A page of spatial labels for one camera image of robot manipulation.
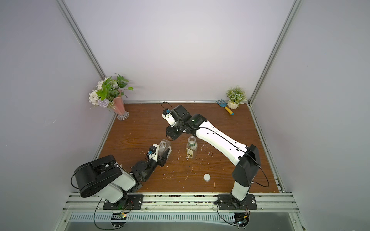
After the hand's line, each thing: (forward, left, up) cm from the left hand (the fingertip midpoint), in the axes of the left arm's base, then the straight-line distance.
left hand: (166, 147), depth 82 cm
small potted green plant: (+43, -48, +2) cm, 64 cm away
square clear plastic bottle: (-1, +1, +2) cm, 3 cm away
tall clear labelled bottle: (0, -15, 0) cm, 15 cm away
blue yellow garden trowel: (+47, -41, -11) cm, 63 cm away
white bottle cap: (-13, -24, -11) cm, 29 cm away
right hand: (+6, -3, +12) cm, 14 cm away
